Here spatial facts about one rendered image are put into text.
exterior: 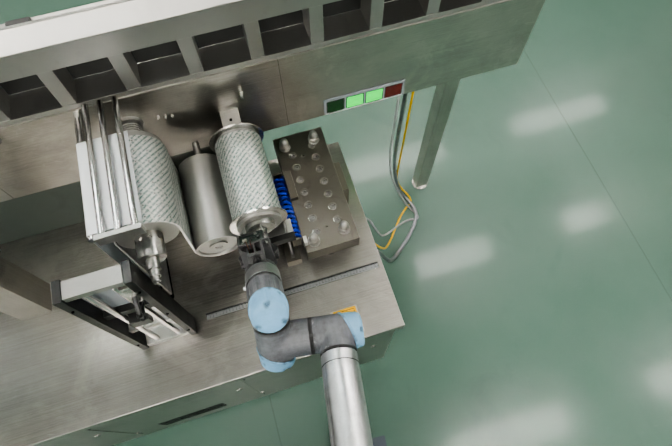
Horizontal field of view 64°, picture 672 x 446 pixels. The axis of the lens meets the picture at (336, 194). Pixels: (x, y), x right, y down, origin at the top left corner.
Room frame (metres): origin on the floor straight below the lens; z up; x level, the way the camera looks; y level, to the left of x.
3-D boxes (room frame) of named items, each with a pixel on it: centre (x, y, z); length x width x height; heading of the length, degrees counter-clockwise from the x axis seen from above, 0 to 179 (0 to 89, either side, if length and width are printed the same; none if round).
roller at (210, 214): (0.61, 0.34, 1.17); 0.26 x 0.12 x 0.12; 16
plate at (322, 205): (0.72, 0.07, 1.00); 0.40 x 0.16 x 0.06; 16
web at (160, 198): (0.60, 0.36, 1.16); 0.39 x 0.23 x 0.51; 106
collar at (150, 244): (0.43, 0.43, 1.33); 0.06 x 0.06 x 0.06; 16
